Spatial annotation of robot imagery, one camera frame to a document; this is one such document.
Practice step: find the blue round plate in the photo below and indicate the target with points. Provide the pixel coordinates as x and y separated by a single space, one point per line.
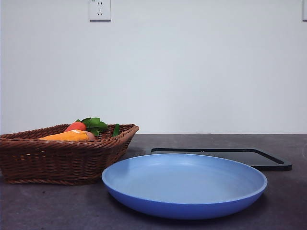
182 187

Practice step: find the orange corn cob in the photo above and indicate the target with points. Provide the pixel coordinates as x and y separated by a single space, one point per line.
64 136

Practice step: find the brown wicker basket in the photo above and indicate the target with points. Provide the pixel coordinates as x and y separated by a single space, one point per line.
60 163

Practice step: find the green pepper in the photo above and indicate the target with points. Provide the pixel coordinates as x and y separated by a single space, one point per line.
116 130

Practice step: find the green leafy vegetable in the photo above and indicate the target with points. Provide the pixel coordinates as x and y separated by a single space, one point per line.
96 123

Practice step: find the pale brown egg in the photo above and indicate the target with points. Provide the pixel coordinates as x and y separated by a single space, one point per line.
91 136

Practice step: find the orange carrot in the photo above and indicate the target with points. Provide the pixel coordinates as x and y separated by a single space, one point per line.
76 126

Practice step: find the black rectangular tray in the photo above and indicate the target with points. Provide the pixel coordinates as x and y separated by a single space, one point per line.
259 159

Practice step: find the white wall socket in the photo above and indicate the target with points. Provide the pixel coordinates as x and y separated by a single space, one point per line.
100 10

